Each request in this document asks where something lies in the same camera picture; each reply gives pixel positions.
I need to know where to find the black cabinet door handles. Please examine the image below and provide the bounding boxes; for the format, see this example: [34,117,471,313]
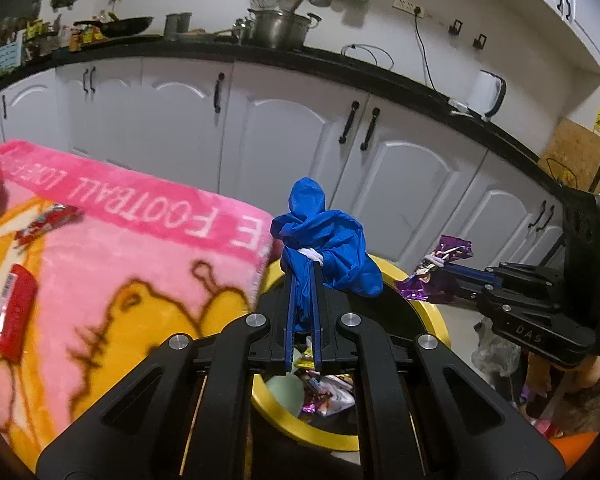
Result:
[0,66,556,233]

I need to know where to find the small metal pot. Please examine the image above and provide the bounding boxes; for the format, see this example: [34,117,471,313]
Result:
[163,12,194,41]

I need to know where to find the white electric kettle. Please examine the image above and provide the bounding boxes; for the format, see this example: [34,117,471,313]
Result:
[467,69,508,123]

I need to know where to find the yellow rimmed black bin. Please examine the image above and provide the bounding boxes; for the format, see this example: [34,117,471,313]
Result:
[251,254,452,454]

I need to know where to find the steel stockpot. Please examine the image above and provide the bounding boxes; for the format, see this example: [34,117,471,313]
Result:
[246,7,323,51]

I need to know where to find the black wok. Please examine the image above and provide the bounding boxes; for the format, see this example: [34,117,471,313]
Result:
[73,16,155,39]

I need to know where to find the person's right hand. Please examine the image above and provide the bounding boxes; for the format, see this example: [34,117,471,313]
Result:
[524,352,600,401]

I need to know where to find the black kitchen countertop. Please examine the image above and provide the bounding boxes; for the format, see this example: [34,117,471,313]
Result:
[0,34,583,197]

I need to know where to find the red white snack wrapper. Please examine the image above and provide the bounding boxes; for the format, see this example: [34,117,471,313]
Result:
[14,203,84,249]

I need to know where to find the pink printed blanket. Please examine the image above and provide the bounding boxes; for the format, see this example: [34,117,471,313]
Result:
[0,139,274,472]

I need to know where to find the light green cloth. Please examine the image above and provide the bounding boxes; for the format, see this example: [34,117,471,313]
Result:
[264,374,307,417]

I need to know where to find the clear plastic bag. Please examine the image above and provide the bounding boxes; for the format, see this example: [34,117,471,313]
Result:
[472,319,524,377]

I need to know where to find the orange stool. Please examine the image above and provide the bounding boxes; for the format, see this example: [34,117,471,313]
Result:
[549,431,600,467]

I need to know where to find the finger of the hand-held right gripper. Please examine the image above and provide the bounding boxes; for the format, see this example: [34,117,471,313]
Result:
[477,284,600,367]
[431,261,567,292]

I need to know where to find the coiled white cable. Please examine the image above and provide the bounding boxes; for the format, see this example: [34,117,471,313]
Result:
[340,43,395,69]

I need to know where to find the blue plastic bag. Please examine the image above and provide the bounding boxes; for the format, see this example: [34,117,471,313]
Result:
[270,176,385,335]

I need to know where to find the purple snack wrapper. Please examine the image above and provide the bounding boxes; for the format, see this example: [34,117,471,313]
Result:
[396,235,474,306]

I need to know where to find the brown chipboard panel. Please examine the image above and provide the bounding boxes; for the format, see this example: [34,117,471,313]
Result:
[537,117,600,194]

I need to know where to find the red snack packet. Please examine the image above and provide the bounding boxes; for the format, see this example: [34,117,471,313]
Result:
[0,263,39,364]

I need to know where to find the cluster of seasoning bottles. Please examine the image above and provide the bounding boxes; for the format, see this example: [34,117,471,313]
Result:
[0,9,107,55]

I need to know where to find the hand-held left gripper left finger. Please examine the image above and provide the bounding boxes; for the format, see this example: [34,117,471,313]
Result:
[35,266,301,480]

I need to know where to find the row of white cabinet doors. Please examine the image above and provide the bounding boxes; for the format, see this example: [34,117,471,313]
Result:
[0,55,572,323]

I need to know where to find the light blue basket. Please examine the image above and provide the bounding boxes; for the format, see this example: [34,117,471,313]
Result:
[0,40,22,69]

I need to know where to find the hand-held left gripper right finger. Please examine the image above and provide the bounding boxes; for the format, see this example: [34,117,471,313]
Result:
[310,265,567,480]

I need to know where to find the black power cable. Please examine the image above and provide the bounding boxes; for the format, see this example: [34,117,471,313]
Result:
[414,9,440,92]

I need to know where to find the pile of shiny wrappers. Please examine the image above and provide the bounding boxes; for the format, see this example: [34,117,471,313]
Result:
[292,347,357,417]

